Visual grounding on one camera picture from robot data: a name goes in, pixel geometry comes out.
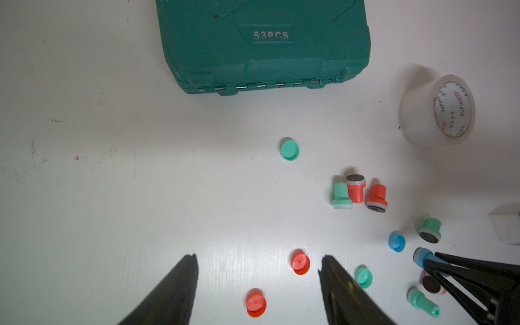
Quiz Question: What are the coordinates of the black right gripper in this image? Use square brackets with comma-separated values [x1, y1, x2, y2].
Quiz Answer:
[424, 252, 519, 325]

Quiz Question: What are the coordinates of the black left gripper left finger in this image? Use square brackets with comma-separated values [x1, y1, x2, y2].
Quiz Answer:
[119, 254, 199, 325]

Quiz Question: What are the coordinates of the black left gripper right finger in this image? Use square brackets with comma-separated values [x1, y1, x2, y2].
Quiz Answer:
[318, 255, 394, 325]

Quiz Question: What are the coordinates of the green cap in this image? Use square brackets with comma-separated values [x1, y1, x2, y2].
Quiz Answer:
[354, 265, 373, 289]
[279, 138, 300, 161]

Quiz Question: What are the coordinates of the green stamp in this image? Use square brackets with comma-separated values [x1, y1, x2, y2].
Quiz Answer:
[418, 217, 441, 244]
[332, 182, 353, 209]
[407, 287, 441, 318]

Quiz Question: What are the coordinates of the blue stamp cap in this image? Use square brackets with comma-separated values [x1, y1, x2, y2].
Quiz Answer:
[388, 231, 406, 253]

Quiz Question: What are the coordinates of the red cap upper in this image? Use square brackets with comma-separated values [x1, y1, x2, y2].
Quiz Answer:
[291, 250, 311, 276]

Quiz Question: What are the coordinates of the red cap lower left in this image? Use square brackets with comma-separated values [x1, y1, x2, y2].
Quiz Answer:
[246, 289, 267, 318]

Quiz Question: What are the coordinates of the red stamp tilted right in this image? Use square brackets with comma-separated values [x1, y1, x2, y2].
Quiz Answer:
[366, 184, 388, 213]

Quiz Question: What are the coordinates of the red stamp standing upright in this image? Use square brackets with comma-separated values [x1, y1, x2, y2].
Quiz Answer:
[345, 174, 366, 204]

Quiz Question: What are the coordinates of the clear packing tape roll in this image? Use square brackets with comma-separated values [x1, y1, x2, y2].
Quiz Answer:
[398, 74, 476, 148]

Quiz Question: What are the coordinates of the green plastic tool case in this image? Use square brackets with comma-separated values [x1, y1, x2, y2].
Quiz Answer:
[157, 0, 371, 96]

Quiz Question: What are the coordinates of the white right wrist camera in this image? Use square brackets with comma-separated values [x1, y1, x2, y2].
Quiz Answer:
[488, 203, 520, 246]

